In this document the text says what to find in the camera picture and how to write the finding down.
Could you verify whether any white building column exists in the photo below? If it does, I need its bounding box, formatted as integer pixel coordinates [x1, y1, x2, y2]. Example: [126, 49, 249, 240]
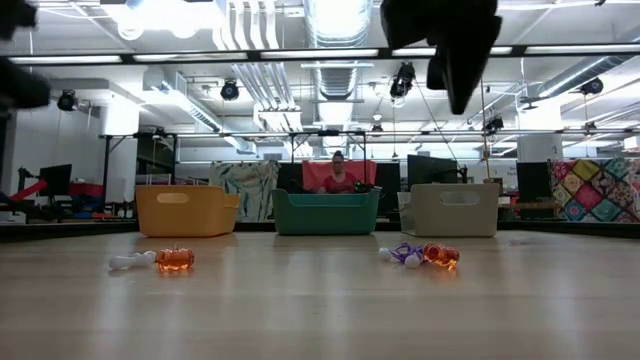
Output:
[517, 107, 565, 162]

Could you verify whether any orange plastic bin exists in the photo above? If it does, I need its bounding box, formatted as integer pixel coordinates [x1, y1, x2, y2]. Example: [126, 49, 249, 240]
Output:
[134, 184, 241, 238]

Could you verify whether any colourful patchwork quilt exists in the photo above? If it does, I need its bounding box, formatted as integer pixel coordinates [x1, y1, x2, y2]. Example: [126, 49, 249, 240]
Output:
[548, 157, 640, 223]

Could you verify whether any black overhead beam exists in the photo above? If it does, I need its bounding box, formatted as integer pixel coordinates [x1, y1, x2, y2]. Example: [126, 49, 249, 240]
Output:
[0, 44, 640, 67]

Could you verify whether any red slanted bar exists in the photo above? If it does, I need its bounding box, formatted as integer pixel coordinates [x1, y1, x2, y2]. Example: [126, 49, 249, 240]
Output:
[9, 179, 49, 202]

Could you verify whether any silver ceiling duct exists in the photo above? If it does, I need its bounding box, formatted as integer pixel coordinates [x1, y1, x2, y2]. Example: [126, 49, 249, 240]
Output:
[303, 0, 375, 101]

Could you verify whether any person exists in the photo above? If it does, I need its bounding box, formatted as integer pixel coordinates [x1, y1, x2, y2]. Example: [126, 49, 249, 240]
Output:
[317, 150, 360, 195]

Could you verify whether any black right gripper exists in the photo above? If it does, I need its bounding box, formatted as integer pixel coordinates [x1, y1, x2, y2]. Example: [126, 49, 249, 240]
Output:
[379, 0, 504, 116]

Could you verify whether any orange translucent pumpkin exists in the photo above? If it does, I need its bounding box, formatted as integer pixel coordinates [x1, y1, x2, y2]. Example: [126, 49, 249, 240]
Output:
[154, 245, 195, 273]
[422, 242, 460, 271]

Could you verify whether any purple plastic spider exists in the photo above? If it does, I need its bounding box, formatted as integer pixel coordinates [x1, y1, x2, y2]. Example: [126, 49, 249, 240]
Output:
[389, 242, 426, 264]

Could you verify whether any teal plastic bin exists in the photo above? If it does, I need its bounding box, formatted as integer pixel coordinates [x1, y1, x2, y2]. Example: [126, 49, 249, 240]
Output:
[271, 188, 381, 236]

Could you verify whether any red storage box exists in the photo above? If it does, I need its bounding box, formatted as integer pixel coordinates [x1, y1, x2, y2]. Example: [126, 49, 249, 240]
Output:
[69, 182, 105, 198]

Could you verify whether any red hanging cloth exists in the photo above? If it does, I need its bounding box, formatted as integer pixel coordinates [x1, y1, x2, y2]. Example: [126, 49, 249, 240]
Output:
[301, 159, 377, 194]

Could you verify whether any white plastic bin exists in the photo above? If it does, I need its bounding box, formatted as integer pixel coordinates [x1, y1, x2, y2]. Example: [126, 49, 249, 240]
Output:
[398, 182, 501, 238]

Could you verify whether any black computer monitor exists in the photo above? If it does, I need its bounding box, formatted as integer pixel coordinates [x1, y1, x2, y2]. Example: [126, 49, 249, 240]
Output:
[277, 162, 305, 195]
[375, 162, 401, 201]
[38, 163, 74, 198]
[515, 161, 554, 201]
[407, 154, 459, 191]

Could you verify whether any floral hanging cloth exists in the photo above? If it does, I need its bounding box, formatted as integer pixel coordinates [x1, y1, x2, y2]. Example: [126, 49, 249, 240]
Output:
[209, 160, 280, 221]

